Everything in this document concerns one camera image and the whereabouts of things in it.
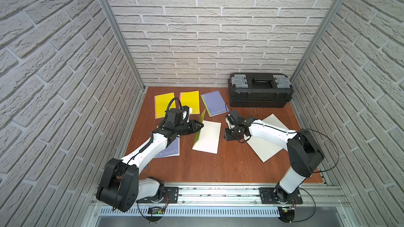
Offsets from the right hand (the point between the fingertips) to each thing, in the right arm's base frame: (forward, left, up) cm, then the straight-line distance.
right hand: (228, 136), depth 90 cm
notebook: (+34, +23, -4) cm, 42 cm away
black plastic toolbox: (+24, -22, +13) cm, 35 cm away
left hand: (+2, +14, +12) cm, 19 cm away
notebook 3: (+2, +13, -7) cm, 15 cm away
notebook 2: (-6, +32, -1) cm, 33 cm away
